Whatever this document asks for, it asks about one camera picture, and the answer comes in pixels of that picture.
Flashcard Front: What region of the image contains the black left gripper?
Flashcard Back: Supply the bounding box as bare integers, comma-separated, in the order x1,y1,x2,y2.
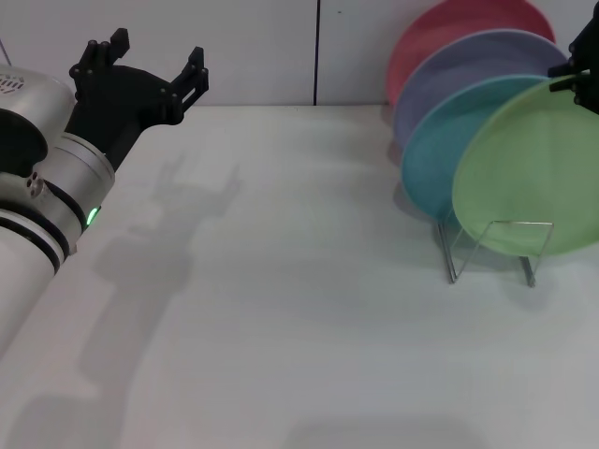
62,28,211,173

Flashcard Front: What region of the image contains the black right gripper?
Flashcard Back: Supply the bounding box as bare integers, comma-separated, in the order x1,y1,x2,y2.
547,4,599,116

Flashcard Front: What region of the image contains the green plastic plate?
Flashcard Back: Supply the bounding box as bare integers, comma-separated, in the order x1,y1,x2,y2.
451,73,599,259

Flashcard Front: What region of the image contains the purple plastic plate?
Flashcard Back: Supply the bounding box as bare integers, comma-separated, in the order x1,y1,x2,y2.
392,28,570,147

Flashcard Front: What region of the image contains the red plastic plate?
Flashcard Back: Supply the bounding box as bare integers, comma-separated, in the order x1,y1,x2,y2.
386,0,557,108

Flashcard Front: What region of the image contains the light blue plastic plate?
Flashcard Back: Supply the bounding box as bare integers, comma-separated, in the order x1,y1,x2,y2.
400,74,554,221

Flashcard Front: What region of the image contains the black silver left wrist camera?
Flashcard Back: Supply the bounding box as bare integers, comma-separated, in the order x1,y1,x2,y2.
0,65,77,178

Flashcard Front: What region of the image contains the silver wire plate rack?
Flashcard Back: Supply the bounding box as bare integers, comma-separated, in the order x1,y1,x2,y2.
436,216,556,287

